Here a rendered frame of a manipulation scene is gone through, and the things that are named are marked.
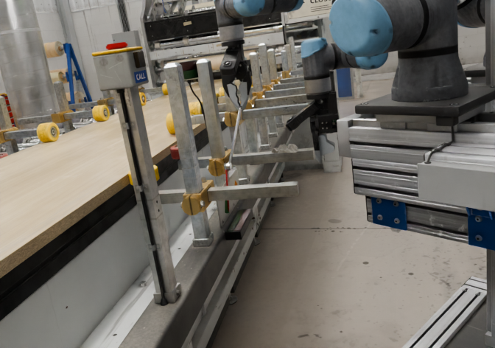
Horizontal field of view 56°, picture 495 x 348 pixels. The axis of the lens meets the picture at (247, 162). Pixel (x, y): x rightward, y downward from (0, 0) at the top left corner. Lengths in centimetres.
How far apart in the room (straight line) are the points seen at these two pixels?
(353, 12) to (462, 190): 36
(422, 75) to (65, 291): 85
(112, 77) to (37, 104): 449
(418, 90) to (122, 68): 57
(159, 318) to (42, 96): 454
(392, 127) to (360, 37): 24
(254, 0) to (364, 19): 49
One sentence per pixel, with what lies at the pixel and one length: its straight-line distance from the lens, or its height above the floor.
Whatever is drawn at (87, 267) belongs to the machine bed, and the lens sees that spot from 114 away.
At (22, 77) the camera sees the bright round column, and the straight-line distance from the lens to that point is 535.
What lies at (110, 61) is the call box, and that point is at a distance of 88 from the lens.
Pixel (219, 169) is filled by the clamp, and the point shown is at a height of 84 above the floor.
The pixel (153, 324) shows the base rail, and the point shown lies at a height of 70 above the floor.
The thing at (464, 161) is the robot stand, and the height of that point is 95.
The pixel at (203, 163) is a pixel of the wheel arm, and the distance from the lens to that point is 147.
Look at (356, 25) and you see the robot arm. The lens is 89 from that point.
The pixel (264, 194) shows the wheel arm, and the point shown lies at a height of 82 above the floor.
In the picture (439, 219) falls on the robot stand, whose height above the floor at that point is 77.
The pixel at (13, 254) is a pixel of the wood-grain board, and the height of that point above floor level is 90.
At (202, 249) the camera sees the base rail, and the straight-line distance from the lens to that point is 122.
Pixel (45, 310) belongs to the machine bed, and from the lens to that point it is 103.
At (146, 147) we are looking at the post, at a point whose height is 103.
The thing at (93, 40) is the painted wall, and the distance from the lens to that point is 1235.
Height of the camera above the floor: 121
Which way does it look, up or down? 15 degrees down
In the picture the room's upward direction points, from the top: 8 degrees counter-clockwise
